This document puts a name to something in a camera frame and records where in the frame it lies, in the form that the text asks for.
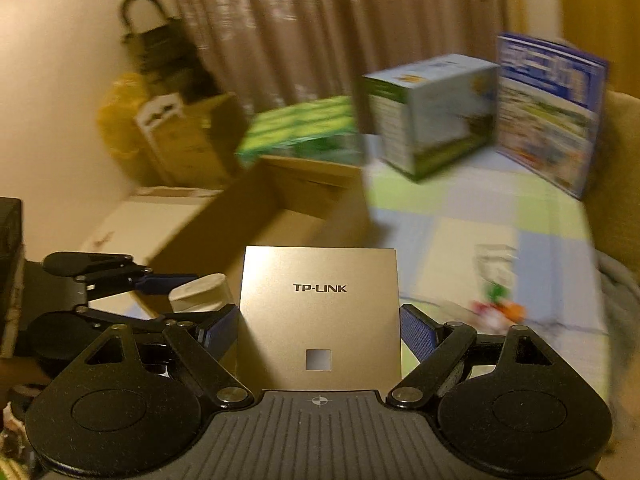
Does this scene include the white round container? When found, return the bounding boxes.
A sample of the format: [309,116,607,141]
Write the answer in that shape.
[168,273,234,313]

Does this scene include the silver TP-LINK panel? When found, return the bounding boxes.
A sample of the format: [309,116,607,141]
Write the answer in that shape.
[236,246,401,394]

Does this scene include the checked table cloth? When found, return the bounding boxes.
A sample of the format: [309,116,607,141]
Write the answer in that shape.
[363,136,608,396]

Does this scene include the yellow plastic bag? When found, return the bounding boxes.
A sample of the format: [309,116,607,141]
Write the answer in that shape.
[96,73,156,185]

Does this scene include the folded cardboard boxes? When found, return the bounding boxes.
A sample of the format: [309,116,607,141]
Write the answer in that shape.
[136,93,248,190]

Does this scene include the open cardboard box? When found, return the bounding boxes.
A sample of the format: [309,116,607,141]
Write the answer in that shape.
[148,156,371,300]

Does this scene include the grey fleece blanket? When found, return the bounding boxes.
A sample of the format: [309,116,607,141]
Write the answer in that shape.
[597,252,639,367]

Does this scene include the quilted beige chair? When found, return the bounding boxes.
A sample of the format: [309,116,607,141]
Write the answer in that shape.
[582,91,640,274]

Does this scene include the black folding step ladder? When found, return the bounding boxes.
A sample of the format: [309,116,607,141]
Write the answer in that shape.
[119,0,221,104]

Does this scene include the green white milk box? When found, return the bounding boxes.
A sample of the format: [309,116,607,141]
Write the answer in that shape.
[364,53,498,181]

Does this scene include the green drink carton pack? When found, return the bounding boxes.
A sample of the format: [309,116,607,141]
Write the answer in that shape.
[236,96,363,166]

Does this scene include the blue milk carton box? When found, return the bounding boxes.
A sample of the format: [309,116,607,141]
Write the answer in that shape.
[496,32,608,198]

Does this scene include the brown curtain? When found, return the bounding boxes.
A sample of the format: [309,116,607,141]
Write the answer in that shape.
[175,0,506,113]

